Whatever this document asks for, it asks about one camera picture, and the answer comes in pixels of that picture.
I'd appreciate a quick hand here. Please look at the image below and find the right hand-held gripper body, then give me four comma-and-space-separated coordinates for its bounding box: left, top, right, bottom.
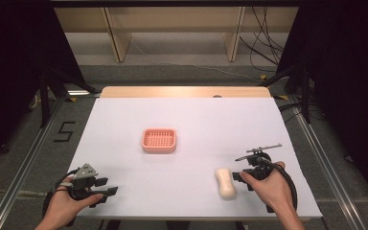
234, 143, 283, 182

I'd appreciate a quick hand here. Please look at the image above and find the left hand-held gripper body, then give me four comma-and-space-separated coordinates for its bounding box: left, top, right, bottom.
68, 163, 100, 201

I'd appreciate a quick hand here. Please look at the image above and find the pink plastic soap dish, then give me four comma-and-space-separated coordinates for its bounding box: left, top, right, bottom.
141, 127, 177, 154

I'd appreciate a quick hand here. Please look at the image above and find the person's right hand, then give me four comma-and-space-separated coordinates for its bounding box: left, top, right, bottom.
239, 161, 294, 213

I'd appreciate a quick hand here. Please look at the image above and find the person's left hand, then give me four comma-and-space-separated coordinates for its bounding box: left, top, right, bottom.
46, 181, 104, 228

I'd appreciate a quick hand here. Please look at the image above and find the white table sheet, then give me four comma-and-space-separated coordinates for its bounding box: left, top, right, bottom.
67, 97, 324, 221

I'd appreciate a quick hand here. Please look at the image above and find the black metal stand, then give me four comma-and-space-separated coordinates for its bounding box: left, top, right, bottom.
37, 62, 98, 129
261, 58, 312, 125

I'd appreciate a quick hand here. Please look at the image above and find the black curtain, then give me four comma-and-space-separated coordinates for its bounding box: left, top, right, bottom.
0, 0, 88, 169
277, 0, 368, 203

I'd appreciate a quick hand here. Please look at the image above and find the light wooden shelf unit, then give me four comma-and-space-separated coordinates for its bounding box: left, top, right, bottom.
54, 7, 300, 63

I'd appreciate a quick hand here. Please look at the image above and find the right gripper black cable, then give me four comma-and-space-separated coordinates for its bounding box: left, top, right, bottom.
260, 157, 299, 214

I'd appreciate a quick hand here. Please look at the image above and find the metal floor rail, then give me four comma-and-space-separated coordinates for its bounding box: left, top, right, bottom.
0, 95, 65, 230
287, 95, 368, 230

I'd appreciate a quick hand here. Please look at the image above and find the thin white floor cable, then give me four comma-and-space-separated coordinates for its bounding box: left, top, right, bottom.
129, 40, 264, 82

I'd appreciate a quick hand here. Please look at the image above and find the bundle of black floor cables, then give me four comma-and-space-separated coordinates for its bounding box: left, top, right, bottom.
239, 7, 286, 74

